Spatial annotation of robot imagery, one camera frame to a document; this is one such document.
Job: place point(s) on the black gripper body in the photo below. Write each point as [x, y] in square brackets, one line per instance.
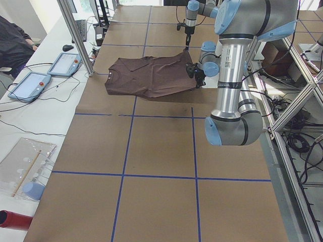
[199, 75]
[189, 30]

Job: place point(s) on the brown t-shirt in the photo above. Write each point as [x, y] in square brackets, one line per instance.
[149, 76]

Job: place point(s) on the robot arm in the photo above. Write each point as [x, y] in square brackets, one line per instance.
[235, 120]
[195, 8]

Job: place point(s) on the person in black clothes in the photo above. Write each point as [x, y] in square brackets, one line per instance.
[17, 47]

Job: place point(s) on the brown cardboard box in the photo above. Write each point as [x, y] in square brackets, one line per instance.
[273, 51]

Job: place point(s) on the black power adapter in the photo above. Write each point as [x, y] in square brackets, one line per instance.
[99, 35]

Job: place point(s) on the black keyboard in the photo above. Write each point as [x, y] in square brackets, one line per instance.
[82, 29]

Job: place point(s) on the black computer mouse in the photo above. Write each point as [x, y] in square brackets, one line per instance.
[66, 47]

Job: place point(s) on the far teach pendant tablet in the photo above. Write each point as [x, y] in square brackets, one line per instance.
[65, 65]

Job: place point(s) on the teach pendant tablet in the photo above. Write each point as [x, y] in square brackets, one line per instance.
[30, 87]
[65, 65]

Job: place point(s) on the blue tape line lengthwise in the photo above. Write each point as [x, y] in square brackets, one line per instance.
[128, 144]

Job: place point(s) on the near teach pendant tablet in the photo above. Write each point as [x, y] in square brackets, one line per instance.
[30, 87]

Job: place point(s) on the blue tape line crosswise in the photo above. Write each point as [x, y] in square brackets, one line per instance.
[164, 176]

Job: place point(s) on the wooden stick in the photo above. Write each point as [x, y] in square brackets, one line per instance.
[26, 173]

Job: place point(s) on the clear plastic bag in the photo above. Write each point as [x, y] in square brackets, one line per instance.
[18, 160]

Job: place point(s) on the blue plastic cup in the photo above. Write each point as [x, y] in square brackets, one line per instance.
[34, 190]

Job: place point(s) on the red cylinder tube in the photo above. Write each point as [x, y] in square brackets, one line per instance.
[15, 221]

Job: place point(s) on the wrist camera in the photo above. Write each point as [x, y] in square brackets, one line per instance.
[191, 69]
[180, 25]

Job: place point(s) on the aluminium frame post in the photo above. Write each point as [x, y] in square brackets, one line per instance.
[70, 22]

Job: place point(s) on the aluminium frame rack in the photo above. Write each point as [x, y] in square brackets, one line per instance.
[308, 228]

